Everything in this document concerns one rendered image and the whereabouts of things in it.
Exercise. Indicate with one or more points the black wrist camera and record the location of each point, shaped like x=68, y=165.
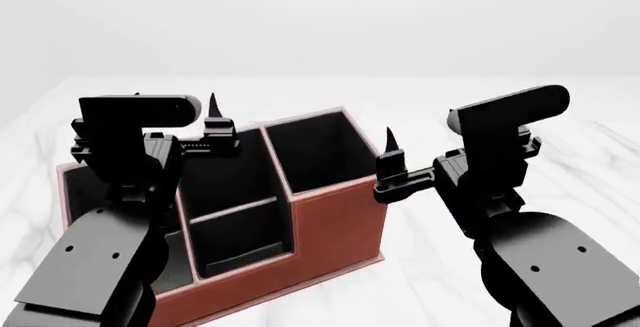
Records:
x=492, y=135
x=117, y=124

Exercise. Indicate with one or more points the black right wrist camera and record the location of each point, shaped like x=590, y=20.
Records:
x=492, y=135

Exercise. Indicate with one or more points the red-brown leather desk caddy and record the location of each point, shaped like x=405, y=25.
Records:
x=340, y=225

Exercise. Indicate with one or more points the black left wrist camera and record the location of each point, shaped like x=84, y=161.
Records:
x=117, y=124

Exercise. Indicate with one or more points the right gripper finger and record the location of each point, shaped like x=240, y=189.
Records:
x=532, y=143
x=390, y=177

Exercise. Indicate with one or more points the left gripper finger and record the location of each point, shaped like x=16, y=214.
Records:
x=77, y=143
x=220, y=135

